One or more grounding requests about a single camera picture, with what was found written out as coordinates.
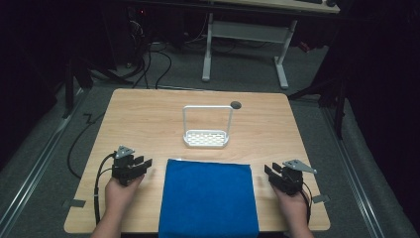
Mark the person's left hand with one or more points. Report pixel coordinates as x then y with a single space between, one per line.
119 193

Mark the grey tab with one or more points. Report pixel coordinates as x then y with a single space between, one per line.
321 198

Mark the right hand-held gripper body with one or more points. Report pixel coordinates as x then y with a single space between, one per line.
290 178

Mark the blue cloth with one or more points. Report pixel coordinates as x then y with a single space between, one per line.
208 198

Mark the person's right hand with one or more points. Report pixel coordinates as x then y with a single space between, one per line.
292 208

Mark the white-legged wooden desk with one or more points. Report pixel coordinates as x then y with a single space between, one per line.
251 31

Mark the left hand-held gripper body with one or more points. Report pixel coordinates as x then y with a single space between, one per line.
124 167

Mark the metal floor rail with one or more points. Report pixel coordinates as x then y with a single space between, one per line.
39 158
353 172

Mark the black stand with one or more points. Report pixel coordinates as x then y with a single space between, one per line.
74 82
333 95

